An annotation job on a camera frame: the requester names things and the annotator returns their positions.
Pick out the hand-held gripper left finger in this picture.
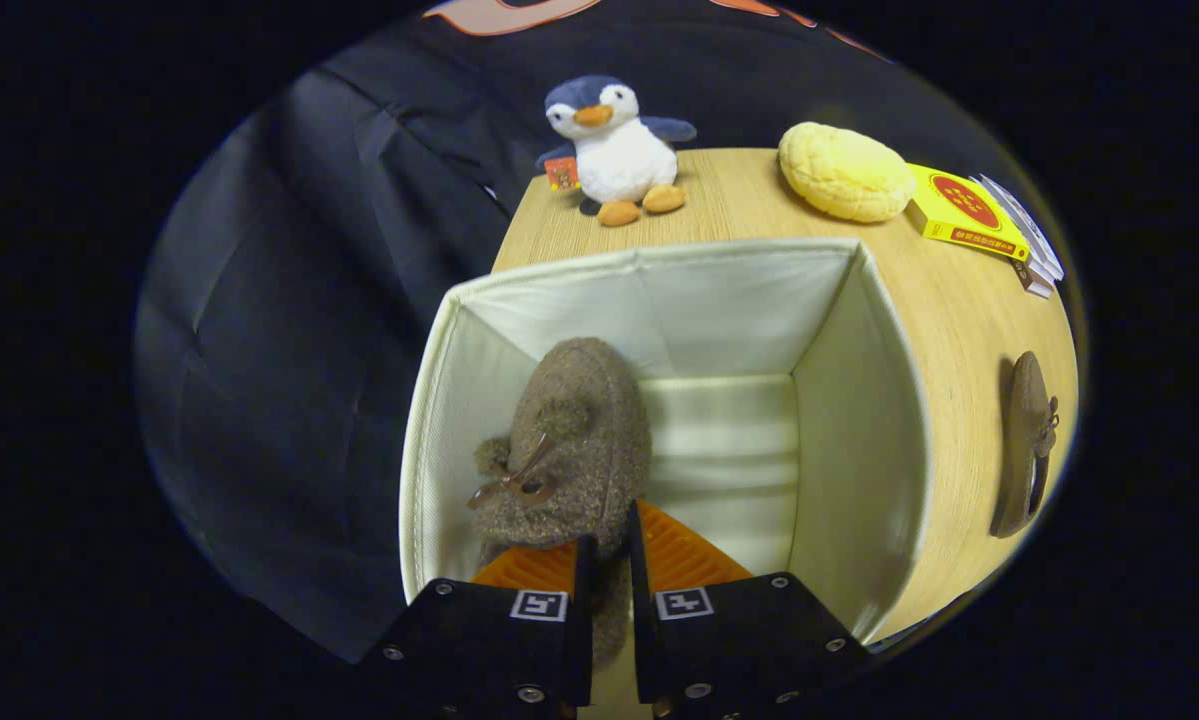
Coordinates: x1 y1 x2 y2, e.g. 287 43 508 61
357 533 600 720

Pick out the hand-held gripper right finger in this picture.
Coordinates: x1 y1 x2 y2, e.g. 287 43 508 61
625 498 874 720

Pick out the brown fuzzy shoe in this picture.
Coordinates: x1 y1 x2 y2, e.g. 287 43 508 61
466 337 655 666
989 350 1062 541

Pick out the beige fabric storage box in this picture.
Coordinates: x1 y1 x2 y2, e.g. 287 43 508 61
399 237 935 720

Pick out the penguin plush toy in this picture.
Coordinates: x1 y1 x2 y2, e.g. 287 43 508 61
536 75 698 228

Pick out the yellow bread plush toy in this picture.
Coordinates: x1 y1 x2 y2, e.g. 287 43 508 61
777 121 917 224

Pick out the thin brown book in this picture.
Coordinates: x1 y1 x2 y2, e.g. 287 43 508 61
1012 258 1057 300

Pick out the yellow book with red circle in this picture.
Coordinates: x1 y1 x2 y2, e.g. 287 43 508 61
904 163 1032 263

